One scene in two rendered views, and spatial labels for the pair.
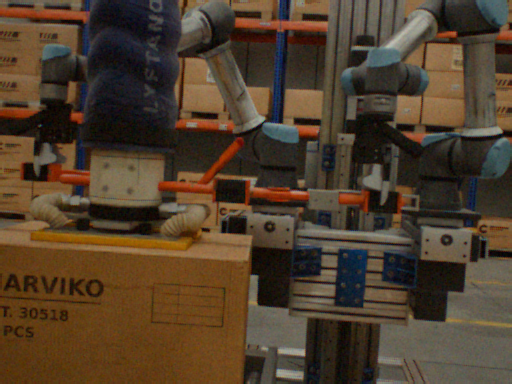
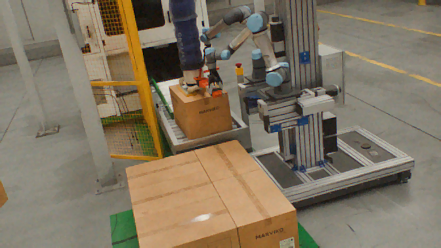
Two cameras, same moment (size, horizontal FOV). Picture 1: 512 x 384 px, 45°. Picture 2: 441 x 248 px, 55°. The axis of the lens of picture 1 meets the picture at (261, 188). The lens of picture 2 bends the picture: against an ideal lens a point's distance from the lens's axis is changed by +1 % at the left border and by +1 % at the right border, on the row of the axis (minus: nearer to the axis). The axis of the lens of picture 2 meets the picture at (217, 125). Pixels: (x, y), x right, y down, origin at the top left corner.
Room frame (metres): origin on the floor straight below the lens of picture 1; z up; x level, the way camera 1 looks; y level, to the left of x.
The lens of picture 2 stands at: (0.48, -3.32, 2.15)
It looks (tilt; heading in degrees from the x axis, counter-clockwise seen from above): 23 degrees down; 73
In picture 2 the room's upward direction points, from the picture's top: 9 degrees counter-clockwise
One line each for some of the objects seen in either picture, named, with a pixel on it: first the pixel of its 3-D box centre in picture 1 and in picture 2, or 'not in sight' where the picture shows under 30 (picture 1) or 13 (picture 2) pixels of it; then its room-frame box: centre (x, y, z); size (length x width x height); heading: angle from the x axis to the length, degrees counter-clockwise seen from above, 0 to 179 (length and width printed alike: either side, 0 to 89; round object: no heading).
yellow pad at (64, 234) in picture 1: (114, 232); (186, 88); (1.38, 0.32, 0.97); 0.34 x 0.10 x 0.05; 89
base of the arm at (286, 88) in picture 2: (436, 192); (282, 85); (1.92, -0.54, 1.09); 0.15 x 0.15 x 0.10
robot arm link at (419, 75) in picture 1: (400, 79); (223, 54); (1.55, -0.33, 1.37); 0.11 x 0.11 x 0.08; 44
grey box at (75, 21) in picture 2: not in sight; (78, 29); (0.60, 0.78, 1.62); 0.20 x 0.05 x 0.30; 85
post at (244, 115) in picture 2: not in sight; (244, 113); (1.99, 0.50, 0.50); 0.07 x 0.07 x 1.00; 85
